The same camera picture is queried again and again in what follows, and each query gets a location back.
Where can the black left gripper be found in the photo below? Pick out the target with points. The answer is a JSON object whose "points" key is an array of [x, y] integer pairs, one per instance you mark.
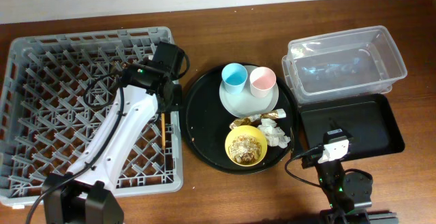
{"points": [[170, 99]]}

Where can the white round plate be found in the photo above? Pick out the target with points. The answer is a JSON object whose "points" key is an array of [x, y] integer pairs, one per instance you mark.
{"points": [[245, 104]]}

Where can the black rectangular tray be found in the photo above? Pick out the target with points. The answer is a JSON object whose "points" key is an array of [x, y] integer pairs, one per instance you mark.
{"points": [[369, 119]]}

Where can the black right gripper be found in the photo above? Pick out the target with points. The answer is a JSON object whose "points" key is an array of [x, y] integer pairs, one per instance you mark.
{"points": [[310, 162]]}

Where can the gold snack wrapper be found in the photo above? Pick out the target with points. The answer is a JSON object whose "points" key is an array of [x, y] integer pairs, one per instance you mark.
{"points": [[274, 114]]}

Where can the round black tray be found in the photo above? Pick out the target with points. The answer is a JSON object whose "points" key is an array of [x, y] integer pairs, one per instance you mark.
{"points": [[204, 124]]}

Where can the wooden chopstick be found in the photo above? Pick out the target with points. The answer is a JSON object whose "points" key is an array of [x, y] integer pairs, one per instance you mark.
{"points": [[163, 132]]}

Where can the yellow bowl with food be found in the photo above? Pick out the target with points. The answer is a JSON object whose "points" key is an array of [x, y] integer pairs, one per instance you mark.
{"points": [[246, 146]]}

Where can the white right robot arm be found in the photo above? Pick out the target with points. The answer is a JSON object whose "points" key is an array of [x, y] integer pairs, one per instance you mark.
{"points": [[330, 171]]}

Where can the crumpled white tissue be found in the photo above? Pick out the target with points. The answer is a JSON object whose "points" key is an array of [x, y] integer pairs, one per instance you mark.
{"points": [[275, 136]]}

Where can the pink cup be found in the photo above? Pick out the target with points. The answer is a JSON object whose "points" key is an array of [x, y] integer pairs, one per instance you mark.
{"points": [[262, 80]]}

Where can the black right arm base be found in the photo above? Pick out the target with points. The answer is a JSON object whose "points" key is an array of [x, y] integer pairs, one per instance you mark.
{"points": [[358, 185]]}

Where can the grey plastic dishwasher rack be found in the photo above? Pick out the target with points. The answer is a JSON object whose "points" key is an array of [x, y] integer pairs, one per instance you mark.
{"points": [[48, 84]]}

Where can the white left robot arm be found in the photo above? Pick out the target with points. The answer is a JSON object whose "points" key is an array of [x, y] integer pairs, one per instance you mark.
{"points": [[85, 193]]}

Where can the clear plastic bin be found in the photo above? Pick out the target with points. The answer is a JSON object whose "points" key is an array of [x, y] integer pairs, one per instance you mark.
{"points": [[342, 64]]}

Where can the light blue cup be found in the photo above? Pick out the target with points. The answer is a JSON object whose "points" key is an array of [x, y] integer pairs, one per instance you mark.
{"points": [[234, 76]]}

